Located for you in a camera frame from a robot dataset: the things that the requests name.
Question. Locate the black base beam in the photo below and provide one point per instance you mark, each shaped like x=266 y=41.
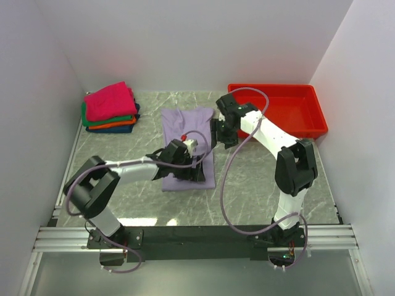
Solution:
x=209 y=242

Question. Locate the aluminium rail frame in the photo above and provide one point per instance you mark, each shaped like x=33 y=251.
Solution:
x=61 y=264

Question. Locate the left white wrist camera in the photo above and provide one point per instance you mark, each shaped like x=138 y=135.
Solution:
x=191 y=144

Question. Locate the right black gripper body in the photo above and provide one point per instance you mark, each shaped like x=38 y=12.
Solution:
x=224 y=134

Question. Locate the folded green t shirt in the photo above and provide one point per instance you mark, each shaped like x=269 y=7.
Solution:
x=86 y=122

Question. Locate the folded orange t shirt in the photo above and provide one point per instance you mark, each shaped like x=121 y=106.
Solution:
x=113 y=124

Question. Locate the folded pink t shirt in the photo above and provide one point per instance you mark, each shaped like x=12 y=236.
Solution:
x=115 y=100

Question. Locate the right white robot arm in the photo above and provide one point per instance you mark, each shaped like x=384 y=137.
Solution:
x=295 y=169

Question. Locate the lavender t shirt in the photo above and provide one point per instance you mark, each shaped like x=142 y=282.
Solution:
x=175 y=123

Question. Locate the red plastic tray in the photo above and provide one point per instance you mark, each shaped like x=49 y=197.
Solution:
x=293 y=107

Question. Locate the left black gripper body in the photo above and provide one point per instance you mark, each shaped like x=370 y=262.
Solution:
x=187 y=172

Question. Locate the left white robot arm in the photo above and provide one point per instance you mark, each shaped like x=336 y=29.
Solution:
x=88 y=192

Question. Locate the folded navy blue t shirt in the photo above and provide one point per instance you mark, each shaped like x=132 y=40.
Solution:
x=115 y=130

